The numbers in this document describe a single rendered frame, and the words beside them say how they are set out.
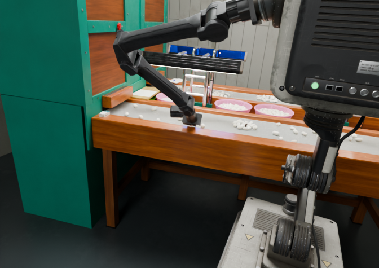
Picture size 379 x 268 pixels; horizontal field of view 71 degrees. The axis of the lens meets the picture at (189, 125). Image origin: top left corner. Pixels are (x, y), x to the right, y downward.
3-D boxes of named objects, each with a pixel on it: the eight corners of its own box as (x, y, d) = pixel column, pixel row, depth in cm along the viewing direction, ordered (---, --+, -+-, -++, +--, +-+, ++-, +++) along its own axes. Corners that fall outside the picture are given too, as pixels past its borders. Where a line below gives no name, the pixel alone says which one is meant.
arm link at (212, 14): (230, 10, 77) (231, -2, 79) (199, 21, 81) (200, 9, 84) (240, 34, 84) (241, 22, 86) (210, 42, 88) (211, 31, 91)
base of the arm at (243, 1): (257, 23, 75) (249, -22, 72) (230, 31, 78) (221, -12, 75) (261, 23, 82) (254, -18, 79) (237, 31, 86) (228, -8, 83)
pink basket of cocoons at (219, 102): (255, 123, 182) (258, 110, 178) (217, 123, 178) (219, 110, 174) (243, 111, 206) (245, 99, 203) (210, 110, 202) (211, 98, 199)
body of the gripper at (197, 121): (184, 112, 146) (182, 107, 139) (202, 115, 144) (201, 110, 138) (182, 123, 145) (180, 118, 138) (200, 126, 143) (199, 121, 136)
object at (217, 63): (242, 74, 149) (243, 61, 146) (138, 63, 161) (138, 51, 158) (242, 72, 156) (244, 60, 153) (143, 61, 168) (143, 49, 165)
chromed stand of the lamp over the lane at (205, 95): (201, 127, 168) (207, 56, 152) (171, 123, 172) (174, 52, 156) (206, 118, 186) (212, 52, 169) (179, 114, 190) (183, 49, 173)
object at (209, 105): (211, 109, 205) (217, 49, 188) (186, 106, 209) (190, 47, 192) (215, 102, 222) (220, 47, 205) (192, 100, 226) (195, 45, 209)
